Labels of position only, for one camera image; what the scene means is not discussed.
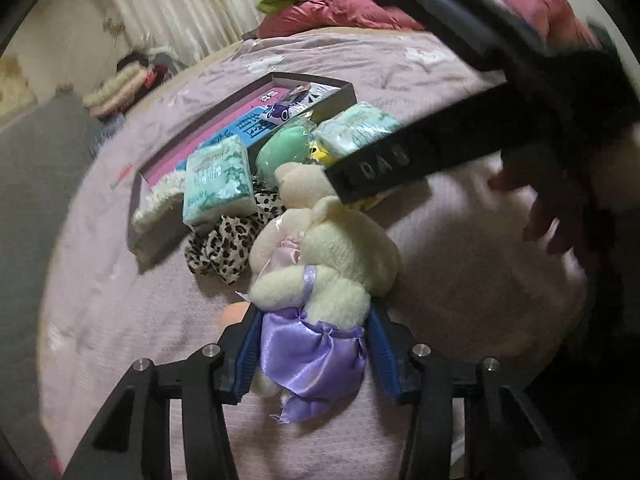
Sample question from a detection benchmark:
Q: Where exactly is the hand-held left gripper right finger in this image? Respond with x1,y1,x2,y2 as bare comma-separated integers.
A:
366,305,573,480

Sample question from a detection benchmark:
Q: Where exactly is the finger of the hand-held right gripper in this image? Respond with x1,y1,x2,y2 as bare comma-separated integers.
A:
324,158,375,207

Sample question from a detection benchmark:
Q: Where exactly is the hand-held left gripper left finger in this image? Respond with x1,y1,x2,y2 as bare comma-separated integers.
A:
62,305,264,480

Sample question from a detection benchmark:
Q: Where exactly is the orange makeup puff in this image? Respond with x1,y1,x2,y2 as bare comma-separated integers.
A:
221,301,250,330

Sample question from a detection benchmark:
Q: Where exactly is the green printed tissue pack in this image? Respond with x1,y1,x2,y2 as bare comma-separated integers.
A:
181,136,257,227
314,102,403,161

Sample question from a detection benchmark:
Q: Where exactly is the mint green round pouch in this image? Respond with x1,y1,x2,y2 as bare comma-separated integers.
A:
256,121,337,187

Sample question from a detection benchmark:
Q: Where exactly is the cream plush bear purple dress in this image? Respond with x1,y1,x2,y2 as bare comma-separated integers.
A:
247,161,403,423

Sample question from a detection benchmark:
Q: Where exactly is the shallow purple cardboard box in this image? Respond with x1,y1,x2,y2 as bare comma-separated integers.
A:
129,72,357,267

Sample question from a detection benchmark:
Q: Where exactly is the person's right hand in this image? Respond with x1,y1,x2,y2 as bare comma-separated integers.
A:
487,152,601,263

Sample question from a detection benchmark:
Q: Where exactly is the cartoon printed packet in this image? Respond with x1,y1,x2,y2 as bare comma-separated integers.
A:
262,82,343,123

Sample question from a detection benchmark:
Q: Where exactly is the leopard print scrunchie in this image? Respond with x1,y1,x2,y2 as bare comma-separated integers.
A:
184,191,287,287

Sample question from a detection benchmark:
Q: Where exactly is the pink printed bed sheet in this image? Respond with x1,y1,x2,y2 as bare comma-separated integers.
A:
37,27,591,480

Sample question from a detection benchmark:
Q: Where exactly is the pink flat box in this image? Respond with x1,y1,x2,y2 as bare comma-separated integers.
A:
147,86,296,186

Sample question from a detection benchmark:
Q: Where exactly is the red quilt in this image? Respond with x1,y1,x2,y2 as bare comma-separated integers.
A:
257,0,598,48

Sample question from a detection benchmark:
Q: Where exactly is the white knit cloth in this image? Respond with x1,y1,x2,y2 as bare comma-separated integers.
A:
131,169,190,233

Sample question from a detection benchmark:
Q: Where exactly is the white pleated curtain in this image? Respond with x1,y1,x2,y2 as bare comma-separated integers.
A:
97,0,313,63

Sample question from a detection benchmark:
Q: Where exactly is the pile of folded clothes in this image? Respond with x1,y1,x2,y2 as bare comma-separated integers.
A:
82,49,176,120

